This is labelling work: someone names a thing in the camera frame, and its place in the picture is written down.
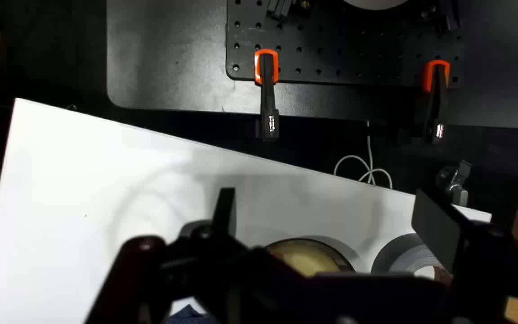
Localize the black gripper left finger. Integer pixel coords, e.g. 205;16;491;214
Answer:
174;187;255;266

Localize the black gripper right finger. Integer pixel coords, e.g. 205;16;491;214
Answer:
410;187;512;295

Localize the golden metal bowl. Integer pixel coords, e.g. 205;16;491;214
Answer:
262;235;356;278

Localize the grey metal wing knob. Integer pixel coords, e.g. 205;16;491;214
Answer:
437;158;474;206

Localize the dark blue bathrobe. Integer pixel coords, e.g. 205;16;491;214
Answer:
167;302;212;324

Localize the orange black bar clamp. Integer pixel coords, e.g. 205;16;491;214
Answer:
421;57;453;143
251;48;282;143

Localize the thin white cable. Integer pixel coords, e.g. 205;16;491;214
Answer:
331;133;395;187

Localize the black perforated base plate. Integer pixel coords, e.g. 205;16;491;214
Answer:
224;0;464;86

